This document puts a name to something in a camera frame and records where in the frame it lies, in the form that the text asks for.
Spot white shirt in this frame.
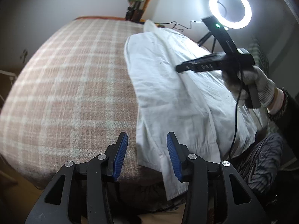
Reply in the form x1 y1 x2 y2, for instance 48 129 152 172
124 20 257 200

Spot dark sleeved right forearm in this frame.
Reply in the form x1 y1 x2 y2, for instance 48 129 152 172
268 88 298 138

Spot green white patterned pillow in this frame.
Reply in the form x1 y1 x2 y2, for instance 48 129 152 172
248 37 269 75

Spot black small tripod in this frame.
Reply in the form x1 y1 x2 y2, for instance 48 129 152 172
197 32 216 54

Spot zebra patterned trousers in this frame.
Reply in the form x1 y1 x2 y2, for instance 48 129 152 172
231 133 285 193

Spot checkered beige blanket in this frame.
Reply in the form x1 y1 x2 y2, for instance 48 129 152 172
0 18 211 187

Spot folded tripod with colourful scarf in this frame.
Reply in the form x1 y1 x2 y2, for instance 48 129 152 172
125 0 150 24

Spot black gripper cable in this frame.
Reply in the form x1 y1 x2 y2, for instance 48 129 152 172
227 68 248 160

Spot ring light cable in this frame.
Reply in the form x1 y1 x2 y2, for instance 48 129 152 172
158 19 205 32

